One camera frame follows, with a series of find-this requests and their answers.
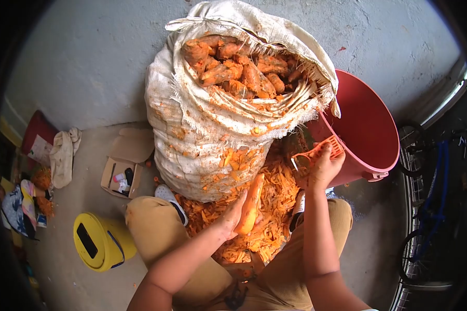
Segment person's right hand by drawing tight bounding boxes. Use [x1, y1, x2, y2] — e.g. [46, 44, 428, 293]
[307, 142, 346, 192]

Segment person's left hand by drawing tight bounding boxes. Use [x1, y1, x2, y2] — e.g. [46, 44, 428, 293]
[217, 189, 266, 241]

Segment person's left thumb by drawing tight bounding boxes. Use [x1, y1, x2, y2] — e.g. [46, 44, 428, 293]
[235, 189, 249, 218]

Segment person's right fingers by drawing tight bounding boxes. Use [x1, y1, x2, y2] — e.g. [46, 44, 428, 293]
[331, 153, 346, 175]

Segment peeled orange carrot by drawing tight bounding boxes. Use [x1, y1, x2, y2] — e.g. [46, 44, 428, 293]
[233, 173, 265, 235]

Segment orange plastic peeler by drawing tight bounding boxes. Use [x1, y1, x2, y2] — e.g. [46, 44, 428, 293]
[290, 135, 345, 172]

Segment pile of carrot peels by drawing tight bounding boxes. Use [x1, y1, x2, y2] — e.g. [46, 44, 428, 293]
[174, 139, 310, 266]

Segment red plastic bucket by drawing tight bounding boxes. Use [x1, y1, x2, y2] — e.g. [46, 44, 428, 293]
[304, 69, 401, 188]

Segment white woven sack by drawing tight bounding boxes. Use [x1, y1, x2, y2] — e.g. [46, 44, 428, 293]
[144, 0, 342, 203]

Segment blue bicycle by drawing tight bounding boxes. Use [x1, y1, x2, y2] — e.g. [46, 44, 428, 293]
[396, 121, 467, 289]

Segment person's body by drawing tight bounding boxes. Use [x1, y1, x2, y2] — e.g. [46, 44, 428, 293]
[126, 270, 379, 311]

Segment pile of unpeeled carrots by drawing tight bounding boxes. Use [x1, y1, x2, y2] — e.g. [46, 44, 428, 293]
[181, 34, 313, 100]

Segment open cardboard box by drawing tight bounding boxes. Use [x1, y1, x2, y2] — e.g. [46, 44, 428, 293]
[100, 128, 156, 200]

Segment yellow bucket with lid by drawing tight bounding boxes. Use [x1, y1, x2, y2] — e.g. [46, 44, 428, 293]
[73, 212, 138, 273]

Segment black phone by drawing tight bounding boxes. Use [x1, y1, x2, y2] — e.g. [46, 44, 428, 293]
[76, 223, 99, 259]

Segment white cloth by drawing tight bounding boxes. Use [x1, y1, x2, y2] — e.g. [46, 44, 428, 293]
[49, 127, 83, 190]

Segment red container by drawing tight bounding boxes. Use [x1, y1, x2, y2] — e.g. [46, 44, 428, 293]
[21, 110, 60, 168]

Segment colourful patterned cloth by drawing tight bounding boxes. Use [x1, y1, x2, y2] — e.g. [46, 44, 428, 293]
[1, 179, 49, 241]

